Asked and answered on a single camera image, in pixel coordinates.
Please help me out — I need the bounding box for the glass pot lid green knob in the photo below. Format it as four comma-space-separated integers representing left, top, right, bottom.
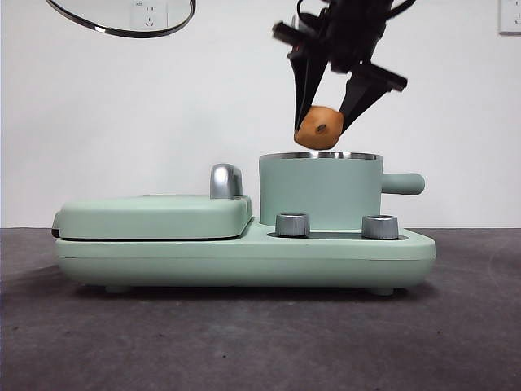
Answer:
44, 0, 199, 40

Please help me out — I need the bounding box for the white wall socket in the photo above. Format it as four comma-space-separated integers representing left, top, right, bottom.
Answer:
130, 0, 169, 33
498, 0, 521, 36

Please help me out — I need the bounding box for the brown potato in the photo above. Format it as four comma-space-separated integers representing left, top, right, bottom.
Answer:
293, 104, 345, 150

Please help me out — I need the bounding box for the mint green breakfast machine base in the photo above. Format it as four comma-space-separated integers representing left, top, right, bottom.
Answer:
55, 217, 436, 297

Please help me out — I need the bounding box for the silver control knob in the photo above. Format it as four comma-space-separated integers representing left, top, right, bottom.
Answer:
361, 214, 399, 240
274, 213, 311, 238

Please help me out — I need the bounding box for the mint green pot with handle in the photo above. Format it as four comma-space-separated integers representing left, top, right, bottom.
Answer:
258, 151, 427, 234

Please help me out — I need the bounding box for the chrome griddle handle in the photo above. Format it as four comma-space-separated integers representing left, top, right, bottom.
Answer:
209, 164, 244, 200

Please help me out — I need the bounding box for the mint green griddle cover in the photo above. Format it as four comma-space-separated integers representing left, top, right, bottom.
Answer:
52, 194, 254, 241

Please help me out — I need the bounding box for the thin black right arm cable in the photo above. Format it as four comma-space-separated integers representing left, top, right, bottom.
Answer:
384, 0, 409, 20

